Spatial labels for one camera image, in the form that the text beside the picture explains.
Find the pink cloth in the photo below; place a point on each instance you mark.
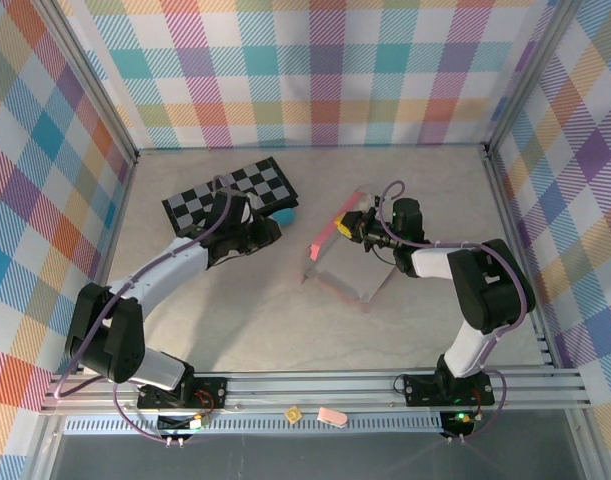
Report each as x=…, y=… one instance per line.
x=345, y=265

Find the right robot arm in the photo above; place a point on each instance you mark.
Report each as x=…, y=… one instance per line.
x=485, y=285

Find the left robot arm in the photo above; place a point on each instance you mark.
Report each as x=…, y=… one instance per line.
x=150, y=285

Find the teal marker pen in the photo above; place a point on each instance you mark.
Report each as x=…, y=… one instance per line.
x=286, y=217

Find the black and grey chessboard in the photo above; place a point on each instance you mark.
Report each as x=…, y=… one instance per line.
x=265, y=185

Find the small yellow tag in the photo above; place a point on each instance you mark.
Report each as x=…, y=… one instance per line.
x=293, y=415

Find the pink eraser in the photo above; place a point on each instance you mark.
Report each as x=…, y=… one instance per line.
x=331, y=418

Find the small black controller board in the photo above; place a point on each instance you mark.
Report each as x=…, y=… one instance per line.
x=182, y=424
x=457, y=422

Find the aluminium side rail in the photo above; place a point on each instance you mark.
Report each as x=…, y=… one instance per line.
x=515, y=240
x=112, y=235

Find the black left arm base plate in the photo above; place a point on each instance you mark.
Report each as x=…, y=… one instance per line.
x=210, y=392

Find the aluminium mounting rail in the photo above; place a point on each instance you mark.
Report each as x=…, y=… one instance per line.
x=310, y=387

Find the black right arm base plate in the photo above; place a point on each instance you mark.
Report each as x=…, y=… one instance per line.
x=425, y=390

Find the aluminium frame post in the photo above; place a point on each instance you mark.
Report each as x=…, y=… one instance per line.
x=85, y=80
x=530, y=75

